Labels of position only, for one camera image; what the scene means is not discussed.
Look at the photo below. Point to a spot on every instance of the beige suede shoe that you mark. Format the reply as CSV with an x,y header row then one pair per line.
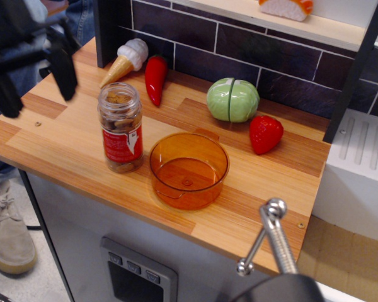
x,y
17,250

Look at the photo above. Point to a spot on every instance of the toy ice cream cone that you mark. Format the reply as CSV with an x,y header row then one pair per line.
x,y
130,57

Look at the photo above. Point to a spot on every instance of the clear almond jar red label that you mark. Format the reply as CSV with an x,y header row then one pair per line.
x,y
120,115

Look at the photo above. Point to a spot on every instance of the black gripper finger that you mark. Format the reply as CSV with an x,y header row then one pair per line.
x,y
10,102
62,68

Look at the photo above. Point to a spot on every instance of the orange transparent plastic pot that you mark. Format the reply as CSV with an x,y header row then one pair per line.
x,y
188,169

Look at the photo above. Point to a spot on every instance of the blue jeans leg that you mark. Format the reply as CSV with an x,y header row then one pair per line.
x,y
80,21

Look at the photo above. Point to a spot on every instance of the red toy strawberry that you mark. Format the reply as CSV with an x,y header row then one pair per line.
x,y
265,133

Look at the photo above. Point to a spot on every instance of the white ribbed sink unit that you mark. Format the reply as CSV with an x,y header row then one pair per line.
x,y
348,193

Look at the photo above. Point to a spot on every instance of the grey control panel with buttons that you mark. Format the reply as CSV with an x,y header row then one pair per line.
x,y
134,277

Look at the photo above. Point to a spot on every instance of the toy salmon sushi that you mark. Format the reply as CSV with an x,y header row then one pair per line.
x,y
297,10

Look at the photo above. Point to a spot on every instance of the red toy chili pepper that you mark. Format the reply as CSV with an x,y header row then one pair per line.
x,y
155,76

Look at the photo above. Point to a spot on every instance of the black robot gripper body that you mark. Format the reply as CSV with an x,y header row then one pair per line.
x,y
58,37

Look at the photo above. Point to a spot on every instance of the green toy cabbage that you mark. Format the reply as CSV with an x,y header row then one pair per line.
x,y
233,100

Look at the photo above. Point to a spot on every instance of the light wooden shelf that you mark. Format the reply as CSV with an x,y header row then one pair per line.
x,y
315,28

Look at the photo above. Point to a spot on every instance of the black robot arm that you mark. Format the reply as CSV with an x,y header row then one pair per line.
x,y
16,27

